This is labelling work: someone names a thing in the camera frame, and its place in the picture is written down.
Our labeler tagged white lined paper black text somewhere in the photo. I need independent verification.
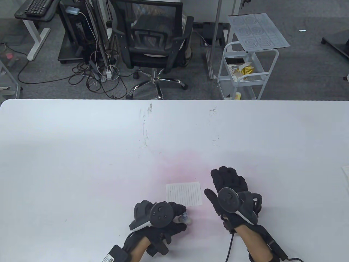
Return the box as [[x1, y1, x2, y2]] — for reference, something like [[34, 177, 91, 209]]
[[166, 182, 204, 207]]

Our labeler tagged yellow packet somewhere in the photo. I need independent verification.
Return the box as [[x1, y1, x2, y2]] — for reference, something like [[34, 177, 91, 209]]
[[232, 62, 255, 81]]

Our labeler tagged person's right hand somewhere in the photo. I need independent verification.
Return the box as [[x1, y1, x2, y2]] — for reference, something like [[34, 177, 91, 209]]
[[204, 166, 249, 234]]

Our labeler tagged black keyboard tray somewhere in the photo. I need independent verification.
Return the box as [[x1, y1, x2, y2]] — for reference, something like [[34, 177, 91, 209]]
[[14, 0, 61, 22]]

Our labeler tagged black platform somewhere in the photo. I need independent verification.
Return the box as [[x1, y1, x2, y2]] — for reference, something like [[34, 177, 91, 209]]
[[321, 29, 349, 59]]

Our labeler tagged white paper stack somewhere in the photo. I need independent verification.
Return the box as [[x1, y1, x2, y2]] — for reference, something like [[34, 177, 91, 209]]
[[342, 166, 349, 196]]

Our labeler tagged grey metal frame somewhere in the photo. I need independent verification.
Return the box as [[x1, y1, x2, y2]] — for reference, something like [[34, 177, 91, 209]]
[[0, 60, 22, 99]]

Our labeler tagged person's right forearm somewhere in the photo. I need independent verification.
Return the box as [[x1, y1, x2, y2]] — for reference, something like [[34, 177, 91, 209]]
[[236, 224, 273, 262]]

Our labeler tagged tangle of floor cables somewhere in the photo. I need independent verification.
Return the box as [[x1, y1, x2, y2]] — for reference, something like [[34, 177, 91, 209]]
[[18, 49, 128, 100]]

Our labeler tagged person's left forearm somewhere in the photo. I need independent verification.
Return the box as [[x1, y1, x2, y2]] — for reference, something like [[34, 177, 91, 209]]
[[124, 235, 152, 262]]

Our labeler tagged thin black cable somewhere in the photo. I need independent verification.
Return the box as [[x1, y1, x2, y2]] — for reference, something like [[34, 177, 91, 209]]
[[225, 233, 235, 262]]

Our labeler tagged black white tracking controller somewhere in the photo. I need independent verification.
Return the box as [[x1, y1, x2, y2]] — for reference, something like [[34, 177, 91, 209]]
[[217, 187, 259, 226], [128, 200, 175, 232]]

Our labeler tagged black glove cable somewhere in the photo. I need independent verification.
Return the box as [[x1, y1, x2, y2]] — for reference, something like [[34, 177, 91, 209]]
[[246, 192, 264, 219]]

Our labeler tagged black keyboard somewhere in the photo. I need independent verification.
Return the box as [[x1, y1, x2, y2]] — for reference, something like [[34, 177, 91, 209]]
[[25, 0, 54, 17]]

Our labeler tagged person's left hand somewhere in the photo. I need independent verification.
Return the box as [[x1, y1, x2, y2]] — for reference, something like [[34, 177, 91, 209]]
[[130, 202, 188, 256]]

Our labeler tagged printed sheet with circles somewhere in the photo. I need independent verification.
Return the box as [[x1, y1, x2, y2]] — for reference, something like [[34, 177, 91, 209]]
[[228, 13, 291, 53]]

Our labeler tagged black mesh office chair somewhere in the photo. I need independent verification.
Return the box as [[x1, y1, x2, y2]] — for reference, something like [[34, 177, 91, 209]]
[[111, 0, 195, 99]]

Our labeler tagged black floor box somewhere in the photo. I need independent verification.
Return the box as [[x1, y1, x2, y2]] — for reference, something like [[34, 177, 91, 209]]
[[202, 23, 227, 46]]

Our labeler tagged aluminium frame post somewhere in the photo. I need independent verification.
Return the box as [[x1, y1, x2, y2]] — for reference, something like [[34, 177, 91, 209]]
[[85, 0, 110, 83], [206, 0, 223, 80]]

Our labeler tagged white desk leg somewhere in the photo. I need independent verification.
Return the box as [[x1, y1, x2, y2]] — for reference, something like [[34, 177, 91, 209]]
[[23, 20, 51, 61]]

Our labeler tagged white metal utility cart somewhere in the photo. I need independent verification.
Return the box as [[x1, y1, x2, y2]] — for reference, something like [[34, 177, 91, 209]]
[[217, 41, 279, 101]]

